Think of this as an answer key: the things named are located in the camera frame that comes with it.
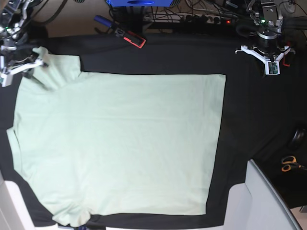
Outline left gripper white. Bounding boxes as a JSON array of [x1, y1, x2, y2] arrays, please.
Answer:
[[235, 45, 295, 75]]

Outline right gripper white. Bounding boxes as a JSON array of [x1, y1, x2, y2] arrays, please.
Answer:
[[0, 45, 48, 87]]

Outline light green T-shirt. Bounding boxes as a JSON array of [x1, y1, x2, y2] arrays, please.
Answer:
[[7, 47, 226, 227]]

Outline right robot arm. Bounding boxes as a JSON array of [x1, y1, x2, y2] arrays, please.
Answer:
[[0, 0, 48, 87]]

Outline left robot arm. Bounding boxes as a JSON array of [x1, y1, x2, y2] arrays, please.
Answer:
[[235, 0, 294, 76]]

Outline black round tape roll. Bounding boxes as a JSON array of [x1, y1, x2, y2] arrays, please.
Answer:
[[288, 128, 307, 150]]

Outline red black clamp tool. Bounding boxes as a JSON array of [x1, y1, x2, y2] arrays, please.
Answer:
[[115, 28, 146, 48]]

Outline blue base box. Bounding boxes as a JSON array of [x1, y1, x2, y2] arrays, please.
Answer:
[[106, 0, 173, 7]]

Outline grey white bin right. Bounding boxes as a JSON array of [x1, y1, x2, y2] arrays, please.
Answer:
[[223, 160, 302, 230]]

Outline white bin left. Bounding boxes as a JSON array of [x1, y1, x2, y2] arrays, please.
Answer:
[[0, 177, 59, 230]]

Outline red black bracket right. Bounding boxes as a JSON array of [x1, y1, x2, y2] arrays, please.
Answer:
[[282, 41, 292, 67]]

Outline blue handled tool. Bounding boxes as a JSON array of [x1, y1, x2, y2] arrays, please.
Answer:
[[94, 15, 113, 28]]

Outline orange handled scissors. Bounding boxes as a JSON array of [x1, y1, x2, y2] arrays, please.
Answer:
[[281, 156, 307, 172]]

